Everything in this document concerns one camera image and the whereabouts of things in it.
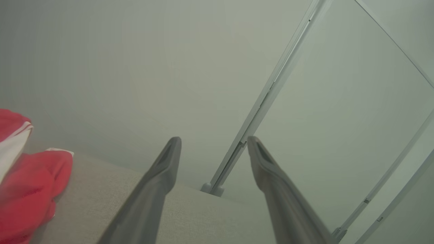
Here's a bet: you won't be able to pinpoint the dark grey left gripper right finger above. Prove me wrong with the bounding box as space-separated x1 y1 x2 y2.
247 136 336 244

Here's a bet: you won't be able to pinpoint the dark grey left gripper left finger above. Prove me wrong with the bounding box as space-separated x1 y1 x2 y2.
98 136 182 244

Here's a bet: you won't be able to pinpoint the red shorts with white trim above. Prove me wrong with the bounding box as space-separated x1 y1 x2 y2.
0 148 74 244

